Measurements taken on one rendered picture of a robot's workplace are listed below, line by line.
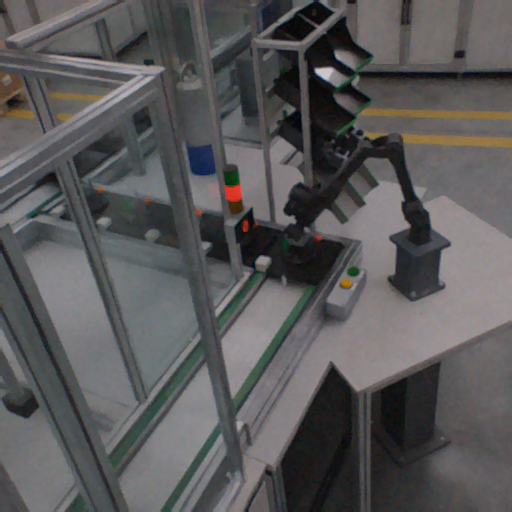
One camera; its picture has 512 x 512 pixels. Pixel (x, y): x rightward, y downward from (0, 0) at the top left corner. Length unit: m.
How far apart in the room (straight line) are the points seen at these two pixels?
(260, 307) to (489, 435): 1.28
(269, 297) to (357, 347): 0.35
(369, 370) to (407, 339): 0.18
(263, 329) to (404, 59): 4.33
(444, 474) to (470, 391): 0.46
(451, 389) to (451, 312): 0.95
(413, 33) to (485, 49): 0.62
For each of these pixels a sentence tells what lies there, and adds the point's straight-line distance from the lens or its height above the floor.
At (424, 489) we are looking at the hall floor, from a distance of 2.75.
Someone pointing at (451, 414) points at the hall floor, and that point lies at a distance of 2.98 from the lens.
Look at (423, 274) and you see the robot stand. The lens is 2.15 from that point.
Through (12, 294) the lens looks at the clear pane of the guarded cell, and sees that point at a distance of 0.86.
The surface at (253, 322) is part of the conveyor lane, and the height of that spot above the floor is 0.92.
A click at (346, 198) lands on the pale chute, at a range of 2.39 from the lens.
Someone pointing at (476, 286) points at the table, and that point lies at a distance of 2.28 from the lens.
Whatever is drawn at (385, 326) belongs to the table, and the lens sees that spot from 2.09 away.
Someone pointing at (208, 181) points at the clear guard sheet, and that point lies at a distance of 1.84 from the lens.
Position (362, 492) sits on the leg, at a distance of 2.39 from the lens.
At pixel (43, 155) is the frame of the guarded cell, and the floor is 1.98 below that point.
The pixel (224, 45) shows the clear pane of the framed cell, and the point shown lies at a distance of 3.04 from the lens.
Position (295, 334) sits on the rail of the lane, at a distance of 1.93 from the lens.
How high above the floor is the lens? 2.33
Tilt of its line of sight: 38 degrees down
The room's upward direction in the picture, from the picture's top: 7 degrees counter-clockwise
